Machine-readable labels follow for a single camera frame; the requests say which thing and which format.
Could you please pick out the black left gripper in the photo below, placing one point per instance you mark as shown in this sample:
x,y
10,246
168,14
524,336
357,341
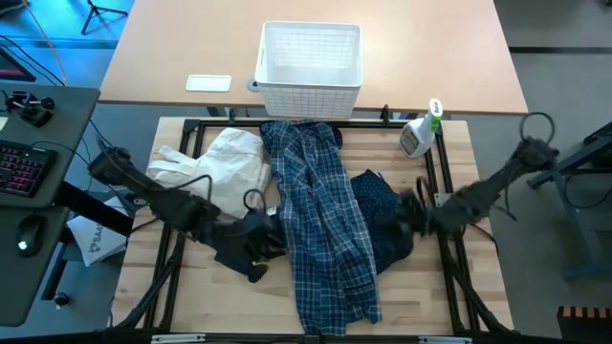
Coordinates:
x,y
244,231

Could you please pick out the black tripod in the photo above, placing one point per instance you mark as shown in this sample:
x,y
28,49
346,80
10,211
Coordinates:
x,y
98,12

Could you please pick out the black metal table frame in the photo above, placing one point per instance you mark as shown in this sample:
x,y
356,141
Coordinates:
x,y
373,123

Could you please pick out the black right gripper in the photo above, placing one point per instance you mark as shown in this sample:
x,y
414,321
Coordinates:
x,y
415,212

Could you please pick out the tan wooden desk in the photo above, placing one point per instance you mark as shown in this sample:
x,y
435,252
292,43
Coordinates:
x,y
430,57

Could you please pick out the black computer mouse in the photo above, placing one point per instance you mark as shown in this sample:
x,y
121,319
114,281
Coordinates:
x,y
29,236

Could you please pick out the blue plaid shirt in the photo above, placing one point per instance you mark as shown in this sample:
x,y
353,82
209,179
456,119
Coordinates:
x,y
320,215

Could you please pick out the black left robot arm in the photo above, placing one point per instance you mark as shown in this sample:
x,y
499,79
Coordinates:
x,y
158,198

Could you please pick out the grey desk grommet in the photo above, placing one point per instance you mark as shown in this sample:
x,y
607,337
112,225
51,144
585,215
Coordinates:
x,y
252,85

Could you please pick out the black desk support bar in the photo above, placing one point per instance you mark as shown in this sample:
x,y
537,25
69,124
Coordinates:
x,y
91,210

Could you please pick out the black desk clamp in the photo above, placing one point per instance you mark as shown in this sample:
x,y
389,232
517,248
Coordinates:
x,y
28,107

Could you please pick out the silver metal bracket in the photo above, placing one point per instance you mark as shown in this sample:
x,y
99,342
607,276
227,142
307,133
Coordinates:
x,y
177,338
444,340

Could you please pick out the backlit black keyboard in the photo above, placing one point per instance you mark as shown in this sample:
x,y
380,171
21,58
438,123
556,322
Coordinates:
x,y
21,167

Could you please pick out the dark grey desk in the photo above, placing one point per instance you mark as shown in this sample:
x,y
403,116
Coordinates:
x,y
28,286

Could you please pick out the black box orange stripes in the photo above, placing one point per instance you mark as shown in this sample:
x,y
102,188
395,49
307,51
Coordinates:
x,y
585,320

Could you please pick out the white plastic laundry basket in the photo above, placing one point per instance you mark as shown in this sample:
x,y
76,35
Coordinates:
x,y
311,62

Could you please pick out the small black knob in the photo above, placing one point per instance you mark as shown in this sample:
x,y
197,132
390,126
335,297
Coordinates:
x,y
61,299

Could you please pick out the dark grey metal stand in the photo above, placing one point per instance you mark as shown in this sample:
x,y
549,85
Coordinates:
x,y
574,162

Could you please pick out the flat white rectangular tray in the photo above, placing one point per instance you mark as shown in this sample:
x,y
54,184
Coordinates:
x,y
208,83

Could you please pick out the dark tablet red edge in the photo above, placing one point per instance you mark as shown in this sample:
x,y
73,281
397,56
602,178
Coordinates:
x,y
12,69

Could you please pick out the white spray bottle green trigger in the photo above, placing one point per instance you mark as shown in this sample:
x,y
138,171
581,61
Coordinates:
x,y
418,138

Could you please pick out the dark plain fleece garment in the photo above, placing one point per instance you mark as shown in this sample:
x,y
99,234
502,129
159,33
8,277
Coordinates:
x,y
229,260

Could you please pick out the cream white garment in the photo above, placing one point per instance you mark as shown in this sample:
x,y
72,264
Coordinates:
x,y
229,162

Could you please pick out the navy dotted garment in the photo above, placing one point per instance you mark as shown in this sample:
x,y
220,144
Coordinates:
x,y
378,200

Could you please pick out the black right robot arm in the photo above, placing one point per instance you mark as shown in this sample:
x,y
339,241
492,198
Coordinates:
x,y
483,193

